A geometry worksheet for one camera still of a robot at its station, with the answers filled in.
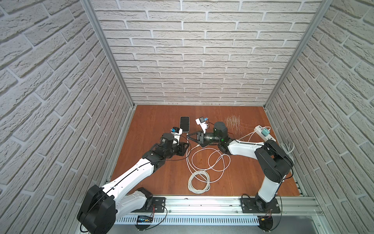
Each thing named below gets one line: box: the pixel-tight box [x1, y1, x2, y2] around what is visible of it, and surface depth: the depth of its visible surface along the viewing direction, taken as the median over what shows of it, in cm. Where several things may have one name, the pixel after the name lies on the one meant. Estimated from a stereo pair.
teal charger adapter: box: [261, 127, 271, 137], surface depth 97 cm
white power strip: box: [253, 124, 277, 142], surface depth 101 cm
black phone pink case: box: [179, 116, 190, 133], surface depth 109 cm
